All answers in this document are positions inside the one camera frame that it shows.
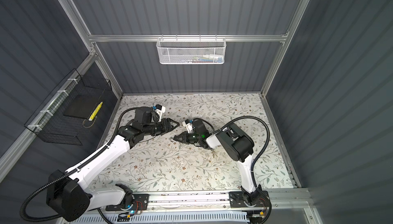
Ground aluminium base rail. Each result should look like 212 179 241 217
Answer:
61 190 308 212

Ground white vented panel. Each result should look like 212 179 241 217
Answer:
69 211 251 224

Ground items in white basket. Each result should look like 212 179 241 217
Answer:
180 54 224 64

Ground yellow tool in basket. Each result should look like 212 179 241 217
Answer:
88 102 103 122

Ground black box in basket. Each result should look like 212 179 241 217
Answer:
63 95 101 119

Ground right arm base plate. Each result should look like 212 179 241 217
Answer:
228 191 269 208

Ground white wire mesh basket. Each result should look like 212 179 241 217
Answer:
156 39 227 65

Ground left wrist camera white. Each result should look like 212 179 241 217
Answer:
155 104 166 119

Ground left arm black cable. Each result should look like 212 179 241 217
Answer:
19 107 139 222

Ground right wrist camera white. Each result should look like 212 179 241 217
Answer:
182 119 194 133

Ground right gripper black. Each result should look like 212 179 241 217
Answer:
175 132 203 145

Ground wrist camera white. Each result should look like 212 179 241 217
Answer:
182 119 194 133
155 104 166 119

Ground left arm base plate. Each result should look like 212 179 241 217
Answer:
105 194 149 212

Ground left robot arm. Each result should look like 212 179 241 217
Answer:
46 105 180 222

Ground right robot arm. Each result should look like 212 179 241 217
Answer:
174 118 267 207

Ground black wire basket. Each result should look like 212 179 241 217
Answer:
25 72 117 146

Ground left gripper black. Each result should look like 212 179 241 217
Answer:
143 117 180 138

